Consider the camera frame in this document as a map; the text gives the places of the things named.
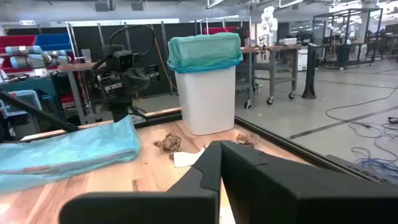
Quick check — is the black aluminium table frame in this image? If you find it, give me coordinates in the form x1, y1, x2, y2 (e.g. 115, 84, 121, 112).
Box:
0, 89, 352, 178

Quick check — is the teal storage cart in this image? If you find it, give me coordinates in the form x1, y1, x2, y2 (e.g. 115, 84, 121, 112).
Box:
0, 76, 65, 131

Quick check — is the green drawstring trash bag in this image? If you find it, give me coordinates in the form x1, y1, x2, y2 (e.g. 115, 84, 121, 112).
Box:
167, 32, 244, 75

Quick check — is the wood top metal workbench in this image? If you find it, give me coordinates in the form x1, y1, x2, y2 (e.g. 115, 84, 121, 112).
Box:
241, 43, 302, 110
57, 61, 102, 125

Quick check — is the black floor cable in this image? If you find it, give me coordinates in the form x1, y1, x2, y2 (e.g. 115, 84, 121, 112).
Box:
325, 86, 398, 130

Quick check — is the black partition panel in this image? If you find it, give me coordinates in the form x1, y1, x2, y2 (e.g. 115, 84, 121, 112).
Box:
6, 21, 251, 97

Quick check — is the brown paper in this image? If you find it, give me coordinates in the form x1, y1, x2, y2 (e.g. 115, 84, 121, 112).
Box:
235, 133, 261, 147
153, 133, 182, 160

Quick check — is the black stanchion post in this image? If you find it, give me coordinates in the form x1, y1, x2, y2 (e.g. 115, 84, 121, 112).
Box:
301, 42, 318, 100

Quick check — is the white humanoid robot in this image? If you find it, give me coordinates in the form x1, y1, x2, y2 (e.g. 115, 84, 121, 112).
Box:
259, 5, 279, 47

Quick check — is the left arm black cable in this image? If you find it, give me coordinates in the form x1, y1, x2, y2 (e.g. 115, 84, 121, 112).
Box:
108, 24, 156, 65

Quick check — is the red storage bin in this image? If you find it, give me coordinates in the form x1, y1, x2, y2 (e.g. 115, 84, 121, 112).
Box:
203, 26, 249, 35
0, 35, 37, 54

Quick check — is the blue coiled cable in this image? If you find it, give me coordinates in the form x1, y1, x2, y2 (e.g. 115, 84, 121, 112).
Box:
350, 123, 398, 180

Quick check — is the white paper scrap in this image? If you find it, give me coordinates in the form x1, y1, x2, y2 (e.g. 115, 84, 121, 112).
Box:
173, 145, 206, 169

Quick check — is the white plastic trash bin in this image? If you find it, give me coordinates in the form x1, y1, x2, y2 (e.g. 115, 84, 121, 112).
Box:
174, 64, 236, 136

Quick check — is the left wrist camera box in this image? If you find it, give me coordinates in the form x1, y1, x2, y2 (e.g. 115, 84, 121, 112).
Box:
112, 50, 136, 71

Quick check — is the light blue trash bag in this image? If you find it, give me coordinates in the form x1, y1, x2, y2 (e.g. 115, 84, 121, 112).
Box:
0, 114, 142, 195

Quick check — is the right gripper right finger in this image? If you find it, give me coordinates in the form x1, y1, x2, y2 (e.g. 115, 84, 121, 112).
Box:
220, 140, 398, 224

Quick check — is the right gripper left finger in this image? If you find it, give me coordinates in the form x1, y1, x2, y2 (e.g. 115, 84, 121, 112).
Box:
58, 140, 222, 224

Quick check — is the blue storage bin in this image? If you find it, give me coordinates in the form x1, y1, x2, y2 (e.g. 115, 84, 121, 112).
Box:
34, 33, 73, 52

